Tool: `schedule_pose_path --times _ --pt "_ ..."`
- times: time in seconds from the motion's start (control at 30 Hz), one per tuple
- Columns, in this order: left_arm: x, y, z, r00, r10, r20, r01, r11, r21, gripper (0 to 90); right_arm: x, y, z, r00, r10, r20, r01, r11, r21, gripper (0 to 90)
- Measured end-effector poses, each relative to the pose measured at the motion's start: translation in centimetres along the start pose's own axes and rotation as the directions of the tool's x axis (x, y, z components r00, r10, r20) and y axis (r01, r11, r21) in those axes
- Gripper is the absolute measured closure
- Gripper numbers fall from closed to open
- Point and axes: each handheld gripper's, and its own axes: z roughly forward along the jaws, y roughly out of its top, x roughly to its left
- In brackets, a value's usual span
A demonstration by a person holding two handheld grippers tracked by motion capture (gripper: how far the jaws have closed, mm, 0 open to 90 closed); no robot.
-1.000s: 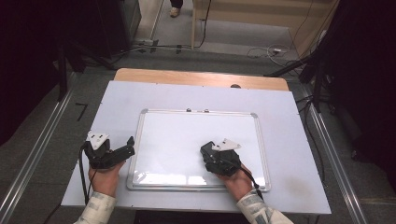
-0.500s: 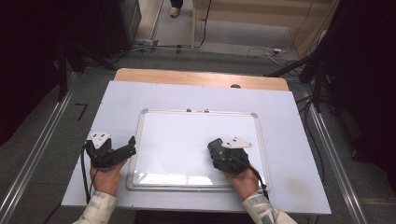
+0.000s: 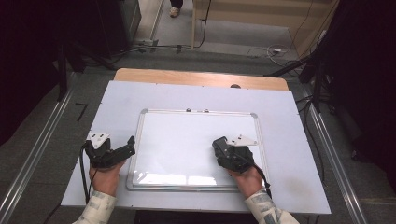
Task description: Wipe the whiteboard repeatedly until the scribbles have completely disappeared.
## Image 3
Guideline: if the black hanging cable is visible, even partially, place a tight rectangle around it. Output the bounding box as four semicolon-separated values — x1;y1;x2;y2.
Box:
197;0;213;49

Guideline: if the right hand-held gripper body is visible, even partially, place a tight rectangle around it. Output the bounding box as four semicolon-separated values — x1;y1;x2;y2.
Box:
218;133;259;174

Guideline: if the whiteboard with aluminium frame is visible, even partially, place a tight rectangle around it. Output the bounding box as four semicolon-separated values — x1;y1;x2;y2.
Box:
125;107;269;191

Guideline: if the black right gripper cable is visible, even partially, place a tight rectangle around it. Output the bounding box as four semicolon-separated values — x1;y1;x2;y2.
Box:
247;157;273;200

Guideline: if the white floor cable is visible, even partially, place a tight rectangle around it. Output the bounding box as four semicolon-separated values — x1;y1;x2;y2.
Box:
246;44;291;60

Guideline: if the metal floor rail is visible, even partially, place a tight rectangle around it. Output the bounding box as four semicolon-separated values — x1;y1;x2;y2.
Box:
306;101;369;224
0;88;75;224

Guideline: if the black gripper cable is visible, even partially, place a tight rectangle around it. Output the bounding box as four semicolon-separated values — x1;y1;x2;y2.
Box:
78;143;96;204
247;157;273;200

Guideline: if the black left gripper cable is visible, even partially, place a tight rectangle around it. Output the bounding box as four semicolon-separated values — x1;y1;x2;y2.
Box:
78;143;96;204

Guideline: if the person's right hand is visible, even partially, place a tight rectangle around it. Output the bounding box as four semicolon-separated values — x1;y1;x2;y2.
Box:
228;166;264;200

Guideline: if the black metal stand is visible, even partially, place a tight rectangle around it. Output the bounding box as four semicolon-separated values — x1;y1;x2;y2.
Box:
57;43;70;103
312;54;325;114

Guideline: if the person's left hand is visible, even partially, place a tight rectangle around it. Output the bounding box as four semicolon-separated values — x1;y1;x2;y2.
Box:
89;160;127;198

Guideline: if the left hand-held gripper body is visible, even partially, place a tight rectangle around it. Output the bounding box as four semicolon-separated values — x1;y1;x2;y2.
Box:
84;132;117;171

